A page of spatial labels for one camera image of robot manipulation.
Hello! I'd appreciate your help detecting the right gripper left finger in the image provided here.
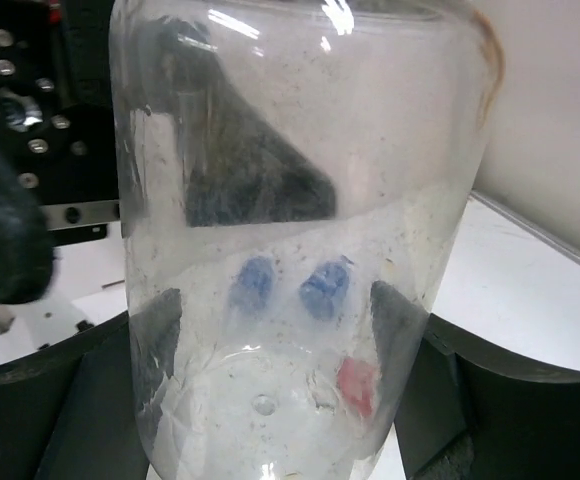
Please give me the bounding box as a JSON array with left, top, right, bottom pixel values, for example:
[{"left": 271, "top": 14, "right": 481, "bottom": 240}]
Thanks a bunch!
[{"left": 0, "top": 287, "right": 184, "bottom": 480}]

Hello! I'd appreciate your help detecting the red label plastic bottle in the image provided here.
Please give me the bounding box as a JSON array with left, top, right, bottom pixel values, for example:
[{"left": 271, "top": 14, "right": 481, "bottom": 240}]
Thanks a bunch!
[{"left": 337, "top": 357, "right": 377, "bottom": 418}]

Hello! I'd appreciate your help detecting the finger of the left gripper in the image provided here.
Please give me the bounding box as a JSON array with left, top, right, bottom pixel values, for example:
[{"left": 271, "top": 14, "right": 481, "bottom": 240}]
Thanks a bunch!
[{"left": 158, "top": 20, "right": 337, "bottom": 226}]

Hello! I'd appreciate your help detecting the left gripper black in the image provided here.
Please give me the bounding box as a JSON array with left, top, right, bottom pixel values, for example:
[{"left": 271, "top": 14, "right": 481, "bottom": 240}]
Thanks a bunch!
[{"left": 0, "top": 1, "right": 118, "bottom": 304}]

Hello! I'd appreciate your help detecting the blue label bottle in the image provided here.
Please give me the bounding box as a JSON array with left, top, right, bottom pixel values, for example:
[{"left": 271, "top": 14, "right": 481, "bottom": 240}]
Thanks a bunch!
[
  {"left": 229, "top": 256, "right": 275, "bottom": 314},
  {"left": 298, "top": 256, "right": 352, "bottom": 321}
]

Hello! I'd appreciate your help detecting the blue label bottle lower left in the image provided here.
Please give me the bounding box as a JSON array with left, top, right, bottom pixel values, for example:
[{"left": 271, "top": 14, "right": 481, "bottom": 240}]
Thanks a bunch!
[{"left": 229, "top": 256, "right": 275, "bottom": 314}]

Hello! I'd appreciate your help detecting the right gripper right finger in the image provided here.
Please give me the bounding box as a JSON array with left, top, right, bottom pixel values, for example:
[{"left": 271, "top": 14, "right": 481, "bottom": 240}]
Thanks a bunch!
[{"left": 369, "top": 279, "right": 580, "bottom": 480}]

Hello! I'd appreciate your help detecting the blue label bottle upper left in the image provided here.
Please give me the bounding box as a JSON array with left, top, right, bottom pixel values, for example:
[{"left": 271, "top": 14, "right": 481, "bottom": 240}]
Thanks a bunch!
[{"left": 298, "top": 256, "right": 352, "bottom": 321}]

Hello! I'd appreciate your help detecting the clear jar with metal lid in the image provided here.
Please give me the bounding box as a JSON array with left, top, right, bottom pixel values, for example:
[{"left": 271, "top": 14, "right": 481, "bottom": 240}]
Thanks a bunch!
[{"left": 109, "top": 1, "right": 505, "bottom": 479}]

